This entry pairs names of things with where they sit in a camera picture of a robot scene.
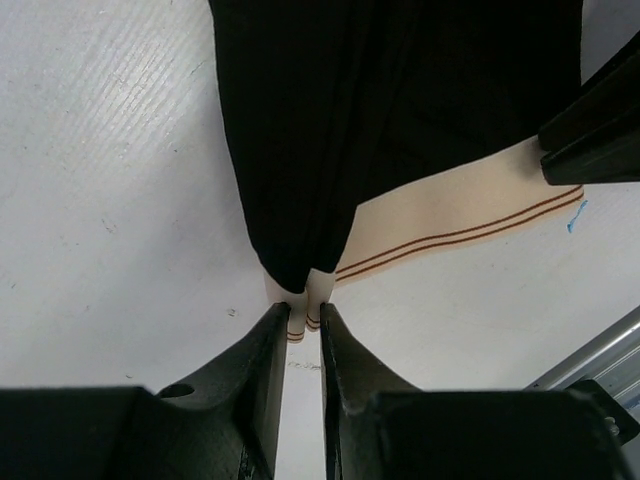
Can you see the aluminium mounting rail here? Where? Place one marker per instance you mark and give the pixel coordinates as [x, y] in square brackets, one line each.
[611, 359]

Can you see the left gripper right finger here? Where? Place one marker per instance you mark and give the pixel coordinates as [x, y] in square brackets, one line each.
[380, 426]

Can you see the black underwear beige waistband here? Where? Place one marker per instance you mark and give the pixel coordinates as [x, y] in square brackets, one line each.
[365, 133]

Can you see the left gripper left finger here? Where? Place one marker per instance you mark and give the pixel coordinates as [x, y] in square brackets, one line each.
[219, 422]

